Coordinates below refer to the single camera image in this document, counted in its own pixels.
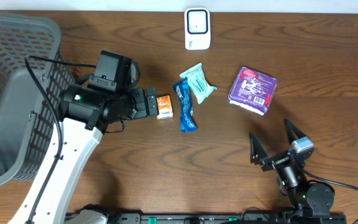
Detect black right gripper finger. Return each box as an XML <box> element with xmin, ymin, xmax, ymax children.
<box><xmin>249</xmin><ymin>133</ymin><xmax>269</xmax><ymax>164</ymax></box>
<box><xmin>284</xmin><ymin>119</ymin><xmax>306</xmax><ymax>144</ymax></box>

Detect orange small box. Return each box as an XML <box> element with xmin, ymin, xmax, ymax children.
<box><xmin>157</xmin><ymin>95</ymin><xmax>173</xmax><ymax>119</ymax></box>

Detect blue snack wrapper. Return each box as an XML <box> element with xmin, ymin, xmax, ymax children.
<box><xmin>173</xmin><ymin>78</ymin><xmax>197</xmax><ymax>133</ymax></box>

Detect teal snack packet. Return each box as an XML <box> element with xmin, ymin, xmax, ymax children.
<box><xmin>180</xmin><ymin>63</ymin><xmax>217</xmax><ymax>104</ymax></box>

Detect purple snack pack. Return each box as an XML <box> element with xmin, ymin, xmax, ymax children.
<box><xmin>227</xmin><ymin>67</ymin><xmax>277</xmax><ymax>116</ymax></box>

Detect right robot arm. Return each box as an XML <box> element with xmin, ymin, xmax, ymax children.
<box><xmin>249</xmin><ymin>119</ymin><xmax>335</xmax><ymax>223</ymax></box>

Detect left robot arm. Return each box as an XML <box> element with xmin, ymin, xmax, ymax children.
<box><xmin>10</xmin><ymin>50</ymin><xmax>158</xmax><ymax>223</ymax></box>

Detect white barcode scanner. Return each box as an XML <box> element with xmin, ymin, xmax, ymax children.
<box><xmin>184</xmin><ymin>7</ymin><xmax>211</xmax><ymax>50</ymax></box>

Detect grey plastic mesh basket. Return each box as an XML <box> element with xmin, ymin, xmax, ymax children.
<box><xmin>0</xmin><ymin>13</ymin><xmax>75</xmax><ymax>185</ymax></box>

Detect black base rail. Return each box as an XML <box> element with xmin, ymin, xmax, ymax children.
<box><xmin>65</xmin><ymin>205</ymin><xmax>347</xmax><ymax>224</ymax></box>

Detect black left camera cable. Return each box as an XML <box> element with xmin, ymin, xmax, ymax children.
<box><xmin>24</xmin><ymin>55</ymin><xmax>98</xmax><ymax>224</ymax></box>

